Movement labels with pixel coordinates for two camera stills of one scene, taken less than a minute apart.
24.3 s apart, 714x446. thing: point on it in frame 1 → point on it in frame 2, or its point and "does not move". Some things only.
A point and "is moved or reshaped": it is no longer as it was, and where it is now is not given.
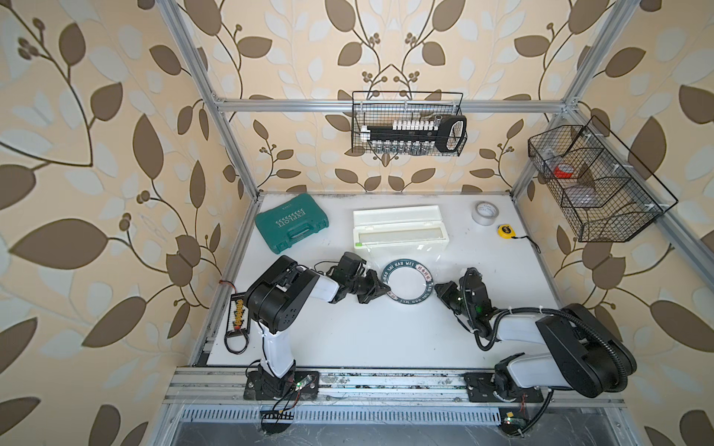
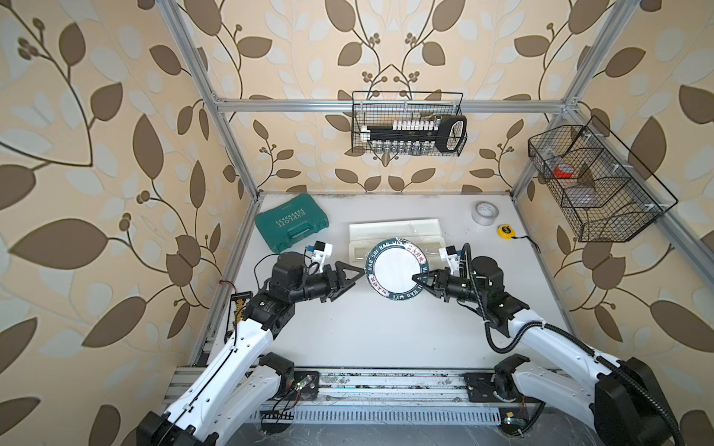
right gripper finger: x=447 y=292 → x=430 y=278
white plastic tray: x=416 y=229 is moved or reshaped
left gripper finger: x=376 y=291 → x=334 y=294
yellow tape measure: x=506 y=231 does not move
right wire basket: x=604 y=192 does not move
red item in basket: x=563 y=171 does not move
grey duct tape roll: x=484 y=213 does not move
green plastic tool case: x=290 y=221 does not move
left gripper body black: x=359 y=285 → x=309 y=287
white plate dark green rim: x=410 y=281 is moved or reshaped
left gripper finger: x=372 y=275 → x=348 y=271
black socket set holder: x=443 y=134 does not move
